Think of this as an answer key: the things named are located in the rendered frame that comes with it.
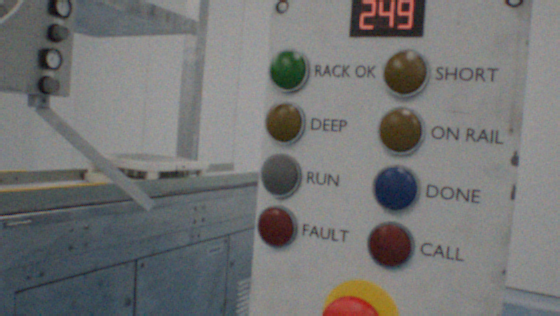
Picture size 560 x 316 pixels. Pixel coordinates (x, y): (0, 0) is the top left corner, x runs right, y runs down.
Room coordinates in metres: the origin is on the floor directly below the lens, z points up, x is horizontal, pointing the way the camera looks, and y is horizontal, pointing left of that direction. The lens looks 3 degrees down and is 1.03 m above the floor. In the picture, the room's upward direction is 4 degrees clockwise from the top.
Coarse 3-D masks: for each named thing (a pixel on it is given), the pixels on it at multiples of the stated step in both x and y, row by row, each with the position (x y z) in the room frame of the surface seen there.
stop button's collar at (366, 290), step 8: (352, 280) 0.32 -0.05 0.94; (360, 280) 0.32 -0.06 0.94; (336, 288) 0.32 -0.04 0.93; (344, 288) 0.32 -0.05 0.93; (352, 288) 0.32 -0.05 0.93; (360, 288) 0.32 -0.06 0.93; (368, 288) 0.31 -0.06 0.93; (376, 288) 0.31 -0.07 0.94; (328, 296) 0.32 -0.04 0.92; (336, 296) 0.32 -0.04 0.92; (360, 296) 0.32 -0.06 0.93; (368, 296) 0.31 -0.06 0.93; (376, 296) 0.31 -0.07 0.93; (384, 296) 0.31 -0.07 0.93; (376, 304) 0.31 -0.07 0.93; (384, 304) 0.31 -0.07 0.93; (392, 304) 0.31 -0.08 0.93; (384, 312) 0.31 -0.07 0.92; (392, 312) 0.31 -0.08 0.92
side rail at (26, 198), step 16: (192, 176) 1.36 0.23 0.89; (208, 176) 1.41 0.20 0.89; (224, 176) 1.48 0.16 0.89; (240, 176) 1.57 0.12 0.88; (256, 176) 1.66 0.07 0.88; (0, 192) 0.83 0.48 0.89; (16, 192) 0.86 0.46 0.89; (32, 192) 0.89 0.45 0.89; (48, 192) 0.92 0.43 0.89; (64, 192) 0.95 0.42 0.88; (80, 192) 0.99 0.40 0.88; (96, 192) 1.03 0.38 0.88; (112, 192) 1.07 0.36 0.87; (144, 192) 1.17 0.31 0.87; (160, 192) 1.22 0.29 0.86; (0, 208) 0.83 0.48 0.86
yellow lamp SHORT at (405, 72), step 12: (396, 60) 0.31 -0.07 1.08; (408, 60) 0.30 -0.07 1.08; (420, 60) 0.30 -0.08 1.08; (384, 72) 0.31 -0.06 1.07; (396, 72) 0.31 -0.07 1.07; (408, 72) 0.30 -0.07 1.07; (420, 72) 0.30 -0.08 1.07; (396, 84) 0.31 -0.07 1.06; (408, 84) 0.30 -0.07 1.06; (420, 84) 0.30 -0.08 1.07
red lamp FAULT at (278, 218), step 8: (272, 208) 0.34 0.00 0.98; (264, 216) 0.34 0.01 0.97; (272, 216) 0.34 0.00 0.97; (280, 216) 0.34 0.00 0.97; (288, 216) 0.34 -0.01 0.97; (264, 224) 0.34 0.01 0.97; (272, 224) 0.34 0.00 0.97; (280, 224) 0.34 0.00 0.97; (288, 224) 0.34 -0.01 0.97; (264, 232) 0.34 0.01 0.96; (272, 232) 0.34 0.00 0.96; (280, 232) 0.34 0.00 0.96; (288, 232) 0.34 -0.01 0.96; (264, 240) 0.34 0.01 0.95; (272, 240) 0.34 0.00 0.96; (280, 240) 0.34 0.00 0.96; (288, 240) 0.34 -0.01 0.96
